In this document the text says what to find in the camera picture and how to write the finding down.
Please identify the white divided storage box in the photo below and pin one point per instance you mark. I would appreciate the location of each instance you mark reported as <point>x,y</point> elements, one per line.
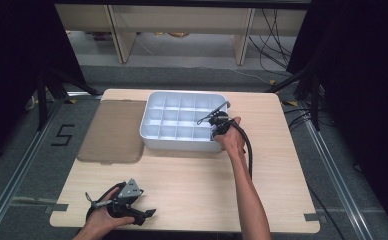
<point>168,141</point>

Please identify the light wooden furniture frame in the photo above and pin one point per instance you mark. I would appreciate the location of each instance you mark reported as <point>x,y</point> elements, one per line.
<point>182,23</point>

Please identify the aluminium floor rail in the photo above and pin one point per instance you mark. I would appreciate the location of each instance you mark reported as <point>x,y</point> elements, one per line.
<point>22,166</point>
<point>338,180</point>

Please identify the translucent brown box lid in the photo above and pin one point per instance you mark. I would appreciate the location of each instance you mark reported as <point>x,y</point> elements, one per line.
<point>115,133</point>

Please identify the person's right hand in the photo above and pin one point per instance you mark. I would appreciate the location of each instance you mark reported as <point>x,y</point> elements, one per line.
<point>232,140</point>

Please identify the person's left hand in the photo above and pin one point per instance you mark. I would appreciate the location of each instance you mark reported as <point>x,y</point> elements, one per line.
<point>105,220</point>

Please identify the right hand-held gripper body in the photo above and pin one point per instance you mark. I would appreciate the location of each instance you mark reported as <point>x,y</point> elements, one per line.
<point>219,121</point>

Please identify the grey tape strip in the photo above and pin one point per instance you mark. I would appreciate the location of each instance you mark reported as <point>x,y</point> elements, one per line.
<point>315,218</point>
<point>57,208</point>

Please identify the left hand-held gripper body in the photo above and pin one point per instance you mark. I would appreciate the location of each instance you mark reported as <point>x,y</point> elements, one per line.
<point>127,195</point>

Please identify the black metal stand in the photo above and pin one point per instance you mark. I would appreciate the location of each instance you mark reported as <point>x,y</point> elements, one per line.
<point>48,96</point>
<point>310,96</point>

